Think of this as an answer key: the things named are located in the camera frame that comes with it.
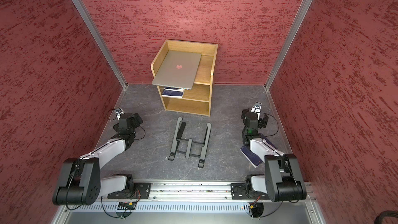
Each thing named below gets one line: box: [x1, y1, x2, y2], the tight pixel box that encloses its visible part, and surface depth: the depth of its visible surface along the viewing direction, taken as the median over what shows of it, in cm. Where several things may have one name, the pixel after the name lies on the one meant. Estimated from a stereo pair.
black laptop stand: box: [168, 116, 212, 168], surface depth 87 cm
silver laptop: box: [151, 50, 203, 90], surface depth 87 cm
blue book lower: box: [161, 89, 184, 98], surface depth 94 cm
